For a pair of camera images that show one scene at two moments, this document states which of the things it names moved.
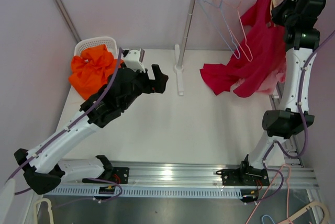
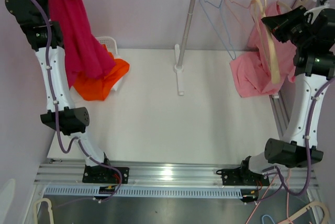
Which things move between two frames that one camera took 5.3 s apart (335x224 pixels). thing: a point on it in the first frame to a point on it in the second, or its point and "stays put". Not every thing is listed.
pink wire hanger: (237, 7) to (246, 8)
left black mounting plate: (120, 174) stays put
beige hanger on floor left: (49, 208) stays put
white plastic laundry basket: (110, 42) stays put
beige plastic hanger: (274, 3) to (259, 11)
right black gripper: (277, 12) to (279, 24)
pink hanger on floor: (268, 188) stays put
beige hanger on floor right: (315, 203) stays put
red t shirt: (261, 53) to (85, 53)
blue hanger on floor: (266, 215) stays put
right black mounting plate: (249, 176) stays put
